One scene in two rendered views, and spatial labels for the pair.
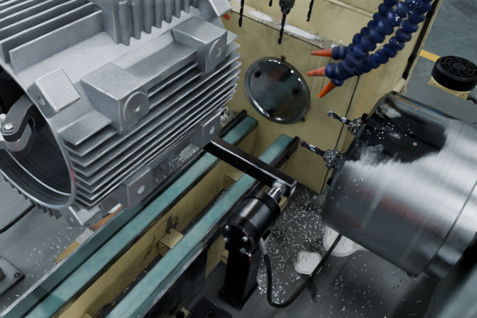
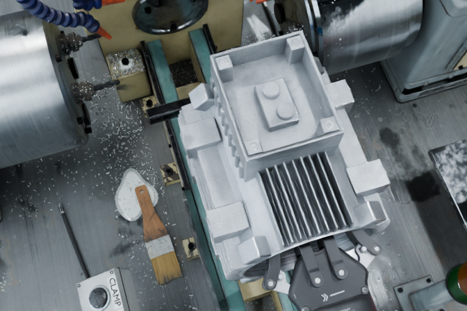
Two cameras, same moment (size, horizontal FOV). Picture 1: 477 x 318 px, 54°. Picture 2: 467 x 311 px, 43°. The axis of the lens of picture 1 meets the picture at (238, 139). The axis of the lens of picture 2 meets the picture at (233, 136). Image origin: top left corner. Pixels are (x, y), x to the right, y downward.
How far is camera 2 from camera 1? 57 cm
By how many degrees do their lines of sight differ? 36
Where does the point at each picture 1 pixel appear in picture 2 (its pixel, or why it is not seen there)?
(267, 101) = (166, 21)
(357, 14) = not seen: outside the picture
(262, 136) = (168, 46)
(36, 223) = not seen: hidden behind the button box
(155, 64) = (348, 141)
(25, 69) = (349, 221)
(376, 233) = (363, 59)
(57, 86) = (376, 209)
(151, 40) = not seen: hidden behind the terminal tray
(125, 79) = (371, 169)
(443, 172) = not seen: outside the picture
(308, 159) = (221, 31)
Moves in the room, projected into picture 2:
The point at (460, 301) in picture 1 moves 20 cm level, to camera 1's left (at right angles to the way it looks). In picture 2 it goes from (429, 51) to (363, 123)
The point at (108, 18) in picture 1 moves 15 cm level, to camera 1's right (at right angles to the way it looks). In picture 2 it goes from (331, 150) to (417, 57)
